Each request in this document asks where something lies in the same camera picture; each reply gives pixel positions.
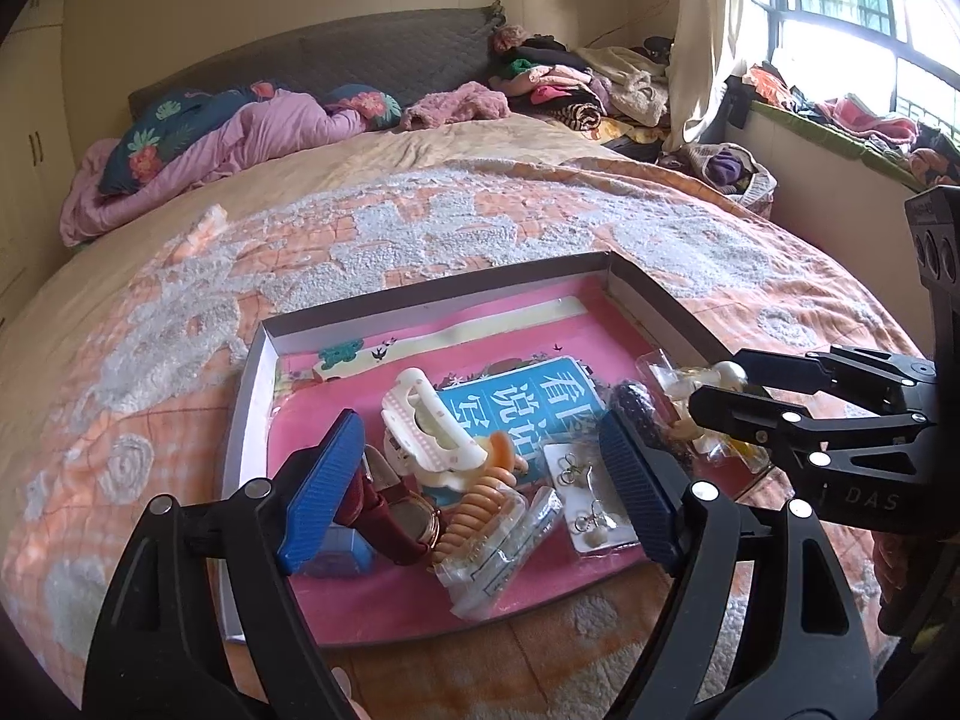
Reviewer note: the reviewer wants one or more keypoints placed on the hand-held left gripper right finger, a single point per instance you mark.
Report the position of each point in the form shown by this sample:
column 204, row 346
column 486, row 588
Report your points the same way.
column 634, row 487

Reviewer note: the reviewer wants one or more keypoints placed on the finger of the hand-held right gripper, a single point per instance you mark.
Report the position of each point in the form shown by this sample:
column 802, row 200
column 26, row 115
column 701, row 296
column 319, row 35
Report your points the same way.
column 750, row 412
column 825, row 371

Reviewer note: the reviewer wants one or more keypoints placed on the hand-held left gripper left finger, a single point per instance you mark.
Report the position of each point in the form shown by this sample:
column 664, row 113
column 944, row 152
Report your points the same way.
column 322, row 480

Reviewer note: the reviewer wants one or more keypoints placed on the pearl jewelry bag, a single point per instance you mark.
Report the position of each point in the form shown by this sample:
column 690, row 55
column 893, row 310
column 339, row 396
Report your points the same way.
column 675, row 390

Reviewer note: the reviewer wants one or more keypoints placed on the shallow cardboard box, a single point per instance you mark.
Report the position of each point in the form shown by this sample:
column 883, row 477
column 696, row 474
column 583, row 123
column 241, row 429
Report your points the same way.
column 660, row 300

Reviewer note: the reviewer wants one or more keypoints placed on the person's right forearm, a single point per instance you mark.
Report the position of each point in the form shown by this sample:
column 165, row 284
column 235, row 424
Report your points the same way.
column 892, row 570

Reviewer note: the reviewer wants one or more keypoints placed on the earring bag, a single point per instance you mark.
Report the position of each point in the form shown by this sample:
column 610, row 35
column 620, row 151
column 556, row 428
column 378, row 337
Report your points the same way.
column 585, row 495

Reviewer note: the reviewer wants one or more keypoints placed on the red wrist watch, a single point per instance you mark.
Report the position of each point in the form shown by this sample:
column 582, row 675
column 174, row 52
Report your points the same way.
column 390, row 532

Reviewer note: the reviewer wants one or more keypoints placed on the black bead bag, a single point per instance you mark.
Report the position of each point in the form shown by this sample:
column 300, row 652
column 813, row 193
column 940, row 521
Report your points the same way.
column 637, row 401

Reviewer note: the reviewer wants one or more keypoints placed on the white hair claw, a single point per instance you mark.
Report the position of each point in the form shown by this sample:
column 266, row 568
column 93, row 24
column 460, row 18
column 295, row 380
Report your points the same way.
column 420, row 390

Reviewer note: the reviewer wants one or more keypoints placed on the pink book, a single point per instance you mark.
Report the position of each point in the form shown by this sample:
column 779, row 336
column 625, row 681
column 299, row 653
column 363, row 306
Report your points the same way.
column 390, row 600

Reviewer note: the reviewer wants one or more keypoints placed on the printed clear plastic bag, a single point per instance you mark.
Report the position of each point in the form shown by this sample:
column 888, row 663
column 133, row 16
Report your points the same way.
column 495, row 577

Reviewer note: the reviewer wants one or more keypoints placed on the clothes on window sill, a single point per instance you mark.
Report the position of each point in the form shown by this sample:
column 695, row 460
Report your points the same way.
column 862, row 116

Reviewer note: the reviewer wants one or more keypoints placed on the basket of clothes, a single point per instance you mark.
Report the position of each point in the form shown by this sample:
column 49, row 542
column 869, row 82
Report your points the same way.
column 727, row 169

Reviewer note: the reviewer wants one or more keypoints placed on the beige bed sheet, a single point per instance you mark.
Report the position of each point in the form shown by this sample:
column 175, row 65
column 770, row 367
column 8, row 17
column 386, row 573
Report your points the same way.
column 375, row 157

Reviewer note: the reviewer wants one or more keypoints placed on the purple duvet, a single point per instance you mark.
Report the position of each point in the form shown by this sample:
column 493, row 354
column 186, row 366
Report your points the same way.
column 262, row 127

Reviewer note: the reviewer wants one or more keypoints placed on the cream curtain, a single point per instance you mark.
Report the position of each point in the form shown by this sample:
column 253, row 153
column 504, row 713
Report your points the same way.
column 712, row 30

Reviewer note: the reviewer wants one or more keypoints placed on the pile of clothes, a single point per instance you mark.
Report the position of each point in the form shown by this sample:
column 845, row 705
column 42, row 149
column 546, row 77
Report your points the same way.
column 570, row 82

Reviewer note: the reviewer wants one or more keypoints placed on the large floral pillow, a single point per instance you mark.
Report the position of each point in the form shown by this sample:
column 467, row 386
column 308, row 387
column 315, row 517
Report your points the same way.
column 150, row 142

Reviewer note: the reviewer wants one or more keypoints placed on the small floral pillow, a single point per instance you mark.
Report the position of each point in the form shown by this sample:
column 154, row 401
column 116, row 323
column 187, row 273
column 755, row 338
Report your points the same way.
column 367, row 101

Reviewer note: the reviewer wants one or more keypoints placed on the pink fluffy garment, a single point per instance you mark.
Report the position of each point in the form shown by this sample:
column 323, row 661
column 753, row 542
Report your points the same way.
column 457, row 105

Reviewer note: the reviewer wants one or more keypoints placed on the grey quilted headboard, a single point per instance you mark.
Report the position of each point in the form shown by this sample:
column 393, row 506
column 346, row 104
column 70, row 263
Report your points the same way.
column 375, row 52

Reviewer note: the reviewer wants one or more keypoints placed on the white wardrobe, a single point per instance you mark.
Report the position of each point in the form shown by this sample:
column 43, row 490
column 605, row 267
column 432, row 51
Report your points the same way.
column 30, row 90

